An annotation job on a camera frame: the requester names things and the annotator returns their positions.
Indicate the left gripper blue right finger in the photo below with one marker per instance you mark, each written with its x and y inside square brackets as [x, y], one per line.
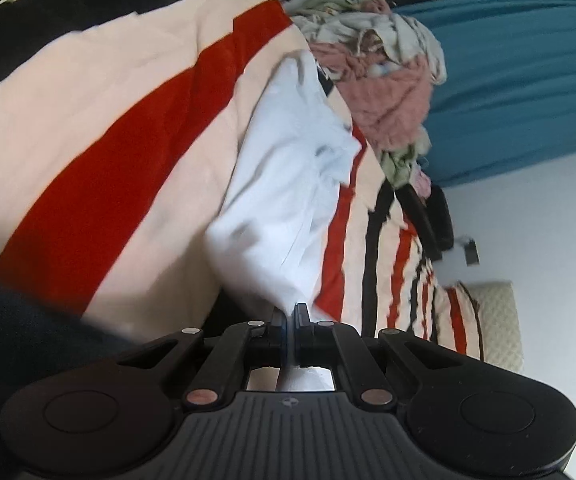
[340, 349]

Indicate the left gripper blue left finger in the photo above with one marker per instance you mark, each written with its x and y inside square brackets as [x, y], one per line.
[242, 348]

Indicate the white t-shirt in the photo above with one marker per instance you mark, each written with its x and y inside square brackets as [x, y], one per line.
[266, 245]

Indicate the pile of clothes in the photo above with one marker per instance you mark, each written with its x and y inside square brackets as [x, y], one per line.
[386, 66]

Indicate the black armchair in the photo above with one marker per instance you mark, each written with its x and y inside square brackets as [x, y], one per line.
[430, 218]

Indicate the cream quilted headboard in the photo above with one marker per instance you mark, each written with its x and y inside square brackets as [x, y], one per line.
[499, 324]

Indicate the dark blue trouser leg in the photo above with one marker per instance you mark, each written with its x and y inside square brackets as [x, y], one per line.
[28, 374]

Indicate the striped fleece blanket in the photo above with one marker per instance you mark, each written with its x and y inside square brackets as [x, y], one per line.
[120, 126]

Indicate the right blue curtain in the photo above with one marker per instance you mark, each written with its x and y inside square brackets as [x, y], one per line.
[509, 100]

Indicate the wall power socket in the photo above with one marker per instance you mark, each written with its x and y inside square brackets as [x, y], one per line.
[470, 250]

